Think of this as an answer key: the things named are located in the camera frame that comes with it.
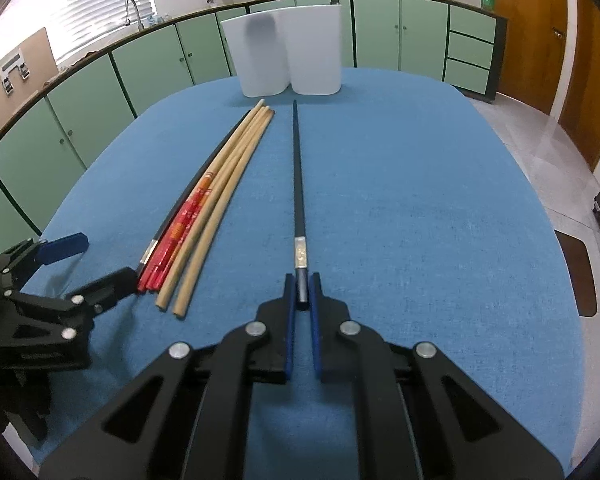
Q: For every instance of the plain wooden chopstick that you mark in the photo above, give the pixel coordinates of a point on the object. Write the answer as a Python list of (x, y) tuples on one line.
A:
[(178, 270), (196, 270)]

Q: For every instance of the white metal bracket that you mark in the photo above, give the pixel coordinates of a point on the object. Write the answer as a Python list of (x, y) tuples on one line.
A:
[(14, 67)]

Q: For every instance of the red patterned chopstick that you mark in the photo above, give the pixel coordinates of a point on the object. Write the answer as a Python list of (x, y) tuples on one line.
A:
[(145, 272), (151, 272), (158, 272), (164, 272)]

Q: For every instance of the brown stool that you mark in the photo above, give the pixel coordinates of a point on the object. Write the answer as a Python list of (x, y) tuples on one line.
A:
[(577, 275)]

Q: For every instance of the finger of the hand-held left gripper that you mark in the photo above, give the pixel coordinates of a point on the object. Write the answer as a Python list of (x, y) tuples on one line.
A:
[(62, 248), (115, 282)]

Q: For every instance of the white utensil holder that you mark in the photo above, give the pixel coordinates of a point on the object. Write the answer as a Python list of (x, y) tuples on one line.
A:
[(310, 50)]

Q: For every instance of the black chopstick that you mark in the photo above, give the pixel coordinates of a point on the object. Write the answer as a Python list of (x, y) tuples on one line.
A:
[(148, 252), (297, 185)]

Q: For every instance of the green base kitchen cabinets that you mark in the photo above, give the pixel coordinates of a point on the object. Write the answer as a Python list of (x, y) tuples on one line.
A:
[(380, 30)]

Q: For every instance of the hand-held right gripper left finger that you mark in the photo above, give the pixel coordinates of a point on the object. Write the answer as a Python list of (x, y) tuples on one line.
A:
[(290, 335)]

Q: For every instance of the brown wooden door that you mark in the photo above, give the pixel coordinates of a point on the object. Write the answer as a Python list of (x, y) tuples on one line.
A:
[(525, 35), (595, 85)]

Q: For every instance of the metal kitchen faucet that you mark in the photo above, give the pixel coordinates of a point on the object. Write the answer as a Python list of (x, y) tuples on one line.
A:
[(130, 7)]

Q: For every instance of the blue tablecloth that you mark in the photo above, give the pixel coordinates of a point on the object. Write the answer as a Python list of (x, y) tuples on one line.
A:
[(405, 185)]

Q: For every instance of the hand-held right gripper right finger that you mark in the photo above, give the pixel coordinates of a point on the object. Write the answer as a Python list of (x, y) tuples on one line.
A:
[(314, 340)]

